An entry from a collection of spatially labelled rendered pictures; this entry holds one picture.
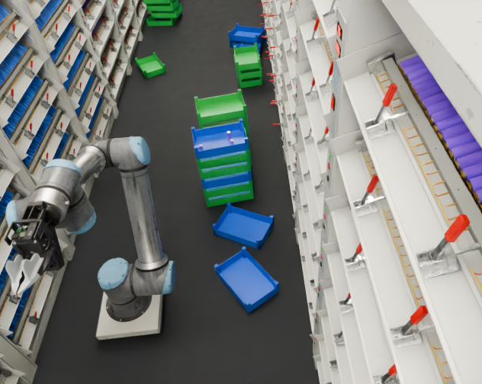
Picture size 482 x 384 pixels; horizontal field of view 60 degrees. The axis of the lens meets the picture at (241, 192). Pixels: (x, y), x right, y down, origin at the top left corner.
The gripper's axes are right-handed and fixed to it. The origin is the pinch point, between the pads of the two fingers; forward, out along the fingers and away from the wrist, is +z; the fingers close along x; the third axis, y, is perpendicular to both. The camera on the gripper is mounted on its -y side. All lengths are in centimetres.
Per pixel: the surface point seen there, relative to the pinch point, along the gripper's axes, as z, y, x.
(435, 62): 11, 52, 71
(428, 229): 14, 30, 75
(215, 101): -181, -76, 27
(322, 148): -49, -9, 72
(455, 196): 12, 34, 78
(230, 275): -75, -116, 32
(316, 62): -67, 10, 72
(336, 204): -24, -7, 72
